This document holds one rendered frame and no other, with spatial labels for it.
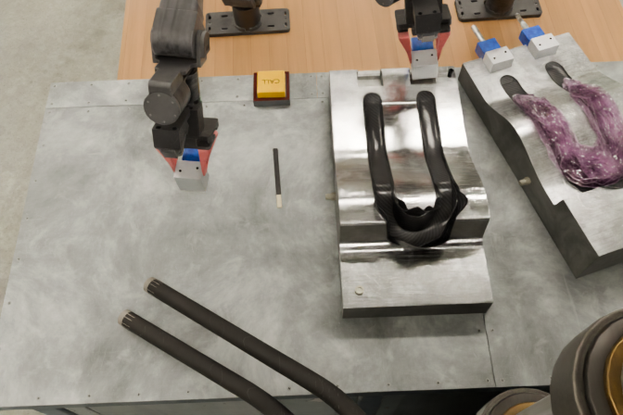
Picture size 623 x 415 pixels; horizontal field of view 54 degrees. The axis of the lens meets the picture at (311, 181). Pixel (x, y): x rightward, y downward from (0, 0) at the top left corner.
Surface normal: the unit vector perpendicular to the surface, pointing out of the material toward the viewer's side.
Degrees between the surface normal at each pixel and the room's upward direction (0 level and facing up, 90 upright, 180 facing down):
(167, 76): 26
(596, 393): 0
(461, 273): 0
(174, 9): 14
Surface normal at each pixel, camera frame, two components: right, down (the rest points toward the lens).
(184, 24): -0.05, -0.26
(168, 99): -0.14, 0.56
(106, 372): -0.02, -0.49
